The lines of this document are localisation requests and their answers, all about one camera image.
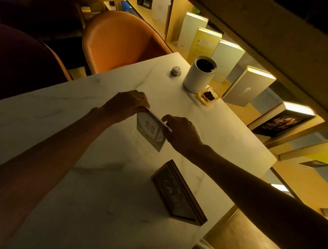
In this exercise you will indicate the person's left hand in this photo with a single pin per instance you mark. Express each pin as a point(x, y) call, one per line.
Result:
point(123, 105)

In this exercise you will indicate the person's right hand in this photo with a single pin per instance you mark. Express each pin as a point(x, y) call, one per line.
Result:
point(183, 136)

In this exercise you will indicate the person's right fingers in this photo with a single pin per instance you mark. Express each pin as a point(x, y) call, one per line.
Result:
point(167, 125)

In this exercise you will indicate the person's left fingers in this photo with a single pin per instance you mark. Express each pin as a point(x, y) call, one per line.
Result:
point(144, 102)

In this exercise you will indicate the grey printed card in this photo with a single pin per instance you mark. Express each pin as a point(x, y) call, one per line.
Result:
point(151, 130)

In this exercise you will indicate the person's right forearm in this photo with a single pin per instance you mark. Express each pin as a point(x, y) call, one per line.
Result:
point(256, 202)

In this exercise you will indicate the person's left forearm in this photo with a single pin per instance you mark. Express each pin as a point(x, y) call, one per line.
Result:
point(43, 164)

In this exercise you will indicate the small white call button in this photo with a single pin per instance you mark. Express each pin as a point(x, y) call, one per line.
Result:
point(176, 70)

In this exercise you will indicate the small glass dish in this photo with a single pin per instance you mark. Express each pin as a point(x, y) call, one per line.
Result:
point(208, 97)

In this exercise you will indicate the dark tea leaves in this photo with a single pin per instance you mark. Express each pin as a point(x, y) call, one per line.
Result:
point(209, 96)

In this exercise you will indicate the white cylindrical canister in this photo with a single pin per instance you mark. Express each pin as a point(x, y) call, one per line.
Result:
point(197, 77)

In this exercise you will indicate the orange leather chair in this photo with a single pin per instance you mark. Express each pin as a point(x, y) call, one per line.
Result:
point(120, 41)

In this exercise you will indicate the dark framed table sign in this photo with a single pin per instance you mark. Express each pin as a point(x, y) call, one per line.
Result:
point(176, 195)

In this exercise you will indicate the yellow box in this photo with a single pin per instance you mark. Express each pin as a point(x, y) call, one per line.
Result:
point(203, 45)

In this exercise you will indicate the tall white box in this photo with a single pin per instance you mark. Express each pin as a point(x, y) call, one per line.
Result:
point(191, 30)

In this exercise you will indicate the grey book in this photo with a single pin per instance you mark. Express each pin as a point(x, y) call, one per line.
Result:
point(246, 88)

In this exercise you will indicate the wide white box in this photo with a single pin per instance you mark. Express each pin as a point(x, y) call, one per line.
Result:
point(226, 60)

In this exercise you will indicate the pale white box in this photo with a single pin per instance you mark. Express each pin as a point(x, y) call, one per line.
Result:
point(161, 10)

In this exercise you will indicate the black box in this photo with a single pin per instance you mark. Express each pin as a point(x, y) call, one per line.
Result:
point(145, 3)

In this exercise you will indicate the dark picture book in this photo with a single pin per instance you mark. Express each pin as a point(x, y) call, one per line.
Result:
point(281, 121)

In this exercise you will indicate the dark chair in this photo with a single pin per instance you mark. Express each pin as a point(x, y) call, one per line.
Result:
point(25, 64)

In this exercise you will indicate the wooden shelf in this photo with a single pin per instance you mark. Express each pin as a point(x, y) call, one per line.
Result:
point(287, 33)

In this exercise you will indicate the thin dark book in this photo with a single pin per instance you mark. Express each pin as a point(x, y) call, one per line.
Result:
point(315, 163)

